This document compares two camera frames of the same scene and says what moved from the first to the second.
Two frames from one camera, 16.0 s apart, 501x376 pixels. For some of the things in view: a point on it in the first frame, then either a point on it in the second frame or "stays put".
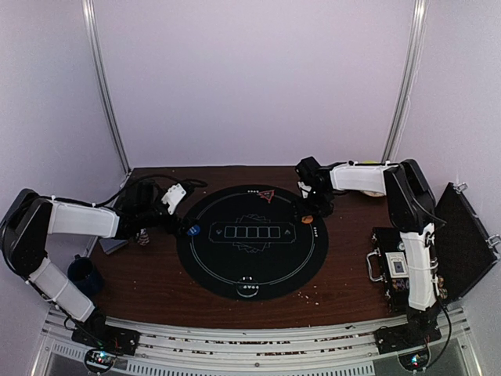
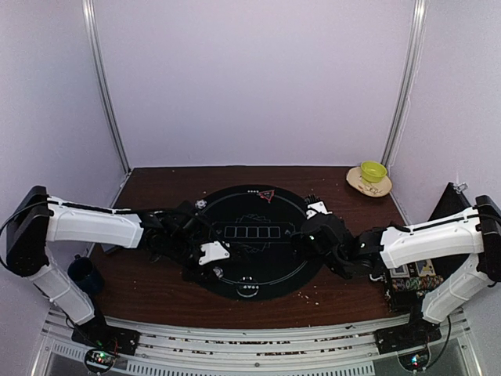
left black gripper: x=171 y=227 to x=202 y=274
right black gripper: x=303 y=211 to x=308 y=254
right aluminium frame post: x=414 y=52 stays put
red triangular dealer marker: x=267 y=194 stays put
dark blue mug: x=82 y=273 stays put
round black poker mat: x=256 y=244 stays put
